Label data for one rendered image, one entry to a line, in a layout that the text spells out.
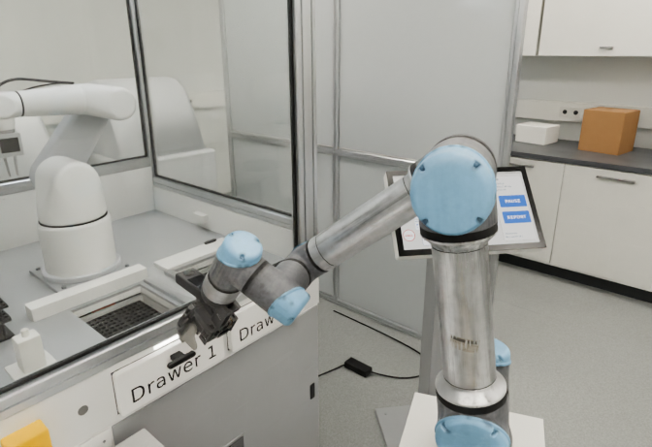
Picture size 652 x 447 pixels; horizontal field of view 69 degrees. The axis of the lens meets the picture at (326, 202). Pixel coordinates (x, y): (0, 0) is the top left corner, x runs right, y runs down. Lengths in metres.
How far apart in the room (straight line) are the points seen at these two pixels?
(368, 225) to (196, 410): 0.77
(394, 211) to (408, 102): 1.71
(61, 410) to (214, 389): 0.41
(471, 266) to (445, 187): 0.13
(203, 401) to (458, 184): 0.99
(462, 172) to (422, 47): 1.86
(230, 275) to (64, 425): 0.51
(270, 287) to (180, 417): 0.61
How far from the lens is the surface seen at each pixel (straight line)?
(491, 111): 2.35
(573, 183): 3.63
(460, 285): 0.75
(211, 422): 1.49
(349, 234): 0.91
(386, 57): 2.61
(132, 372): 1.22
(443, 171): 0.68
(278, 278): 0.89
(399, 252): 1.59
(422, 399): 1.22
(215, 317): 1.02
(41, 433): 1.15
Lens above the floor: 1.61
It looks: 18 degrees down
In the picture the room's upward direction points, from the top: straight up
